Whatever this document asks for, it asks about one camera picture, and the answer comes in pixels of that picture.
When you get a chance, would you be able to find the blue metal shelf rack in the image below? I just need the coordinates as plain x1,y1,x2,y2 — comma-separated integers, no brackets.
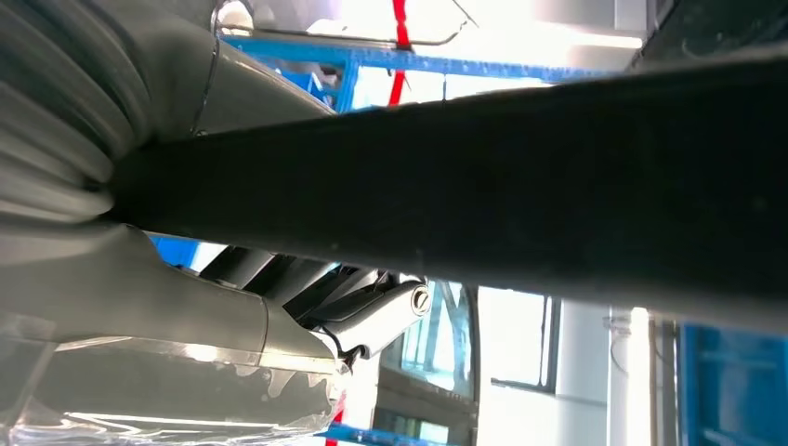
151,33,611,269

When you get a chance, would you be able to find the red barrier belt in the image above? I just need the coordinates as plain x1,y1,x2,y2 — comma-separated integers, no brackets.
386,0,412,108

